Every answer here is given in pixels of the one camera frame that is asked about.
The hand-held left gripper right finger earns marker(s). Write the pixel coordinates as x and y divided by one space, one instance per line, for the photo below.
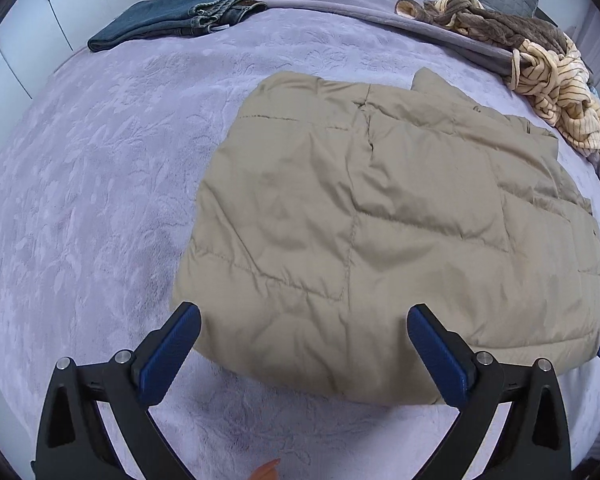
437 350

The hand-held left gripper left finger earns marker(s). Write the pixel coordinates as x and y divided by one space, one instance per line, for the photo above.
172 347

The khaki puffer jacket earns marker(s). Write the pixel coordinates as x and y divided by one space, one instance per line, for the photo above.
380 235

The person's left hand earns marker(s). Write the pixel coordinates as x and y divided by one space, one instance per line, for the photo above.
266 471

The bed with purple blanket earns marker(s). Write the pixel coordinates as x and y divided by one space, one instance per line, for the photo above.
105 185

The cream striped fleece garment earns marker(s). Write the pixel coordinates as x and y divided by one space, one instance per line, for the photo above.
565 90

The brown fleece garment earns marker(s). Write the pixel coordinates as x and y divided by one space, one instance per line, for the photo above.
495 25

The folded blue jeans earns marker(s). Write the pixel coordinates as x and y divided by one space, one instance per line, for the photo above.
155 17

